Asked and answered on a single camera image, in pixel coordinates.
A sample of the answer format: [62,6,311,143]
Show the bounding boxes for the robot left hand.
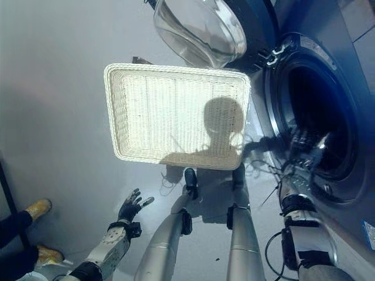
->
[117,188,155,225]

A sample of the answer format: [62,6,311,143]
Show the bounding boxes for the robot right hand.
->
[288,128,322,176]

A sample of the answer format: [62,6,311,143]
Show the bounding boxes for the dark stringy garment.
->
[241,128,333,196]

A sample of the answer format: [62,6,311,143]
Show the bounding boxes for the grey washing machine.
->
[227,0,375,281]

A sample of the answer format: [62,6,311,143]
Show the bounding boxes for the glass washing machine door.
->
[143,0,279,71]

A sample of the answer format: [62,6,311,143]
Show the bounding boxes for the robot left leg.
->
[133,167,200,281]

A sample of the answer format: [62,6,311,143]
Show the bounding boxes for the robot leg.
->
[133,167,200,281]
[224,165,267,281]

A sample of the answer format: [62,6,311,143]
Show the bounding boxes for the loose dark threads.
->
[159,171,185,197]

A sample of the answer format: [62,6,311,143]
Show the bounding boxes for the white wicker laundry basket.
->
[103,62,253,171]

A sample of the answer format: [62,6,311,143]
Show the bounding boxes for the robot right leg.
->
[224,165,267,281]

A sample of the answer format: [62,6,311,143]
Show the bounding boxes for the person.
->
[0,198,66,272]

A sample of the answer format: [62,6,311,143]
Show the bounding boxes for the blue sticker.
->
[362,220,375,250]

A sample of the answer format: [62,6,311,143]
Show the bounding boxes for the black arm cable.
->
[264,229,295,281]

